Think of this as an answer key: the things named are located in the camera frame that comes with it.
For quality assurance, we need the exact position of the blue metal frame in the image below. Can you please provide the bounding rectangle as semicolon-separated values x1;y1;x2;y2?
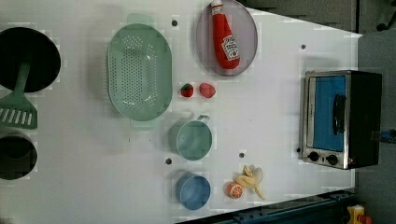
177;190;357;224

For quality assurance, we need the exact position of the small black cylinder holder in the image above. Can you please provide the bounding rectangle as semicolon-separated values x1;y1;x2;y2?
0;135;37;180

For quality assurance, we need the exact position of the peeled banana toy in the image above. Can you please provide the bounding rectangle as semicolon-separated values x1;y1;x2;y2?
234;165;265;200

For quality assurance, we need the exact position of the black toaster oven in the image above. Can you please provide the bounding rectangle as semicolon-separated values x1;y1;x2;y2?
302;70;382;170

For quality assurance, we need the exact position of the yellow red object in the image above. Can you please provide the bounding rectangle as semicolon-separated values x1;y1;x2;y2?
347;204;373;224

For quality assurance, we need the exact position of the pink strawberry toy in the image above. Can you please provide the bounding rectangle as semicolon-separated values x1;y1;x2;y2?
199;83;217;99

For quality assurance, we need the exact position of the orange slice toy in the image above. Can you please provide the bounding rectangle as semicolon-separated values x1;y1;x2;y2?
226;182;244;199

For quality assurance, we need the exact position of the grey round plate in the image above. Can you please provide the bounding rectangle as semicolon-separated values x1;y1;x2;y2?
196;0;258;76

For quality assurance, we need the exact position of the red ketchup bottle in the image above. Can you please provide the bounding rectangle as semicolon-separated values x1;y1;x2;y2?
211;0;240;70

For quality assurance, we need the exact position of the red strawberry toy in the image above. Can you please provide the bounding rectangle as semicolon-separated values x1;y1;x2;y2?
180;83;194;98

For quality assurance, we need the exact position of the green slotted spatula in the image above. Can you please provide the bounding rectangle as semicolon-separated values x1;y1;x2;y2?
0;62;37;130

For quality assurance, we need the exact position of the green oval colander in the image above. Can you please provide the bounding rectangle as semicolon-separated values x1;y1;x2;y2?
106;13;173;130

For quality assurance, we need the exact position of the blue cup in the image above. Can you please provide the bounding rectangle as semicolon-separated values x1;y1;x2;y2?
175;173;211;210

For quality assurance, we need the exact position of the green cup with handle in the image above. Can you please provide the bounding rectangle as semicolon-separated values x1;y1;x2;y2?
168;115;212;161

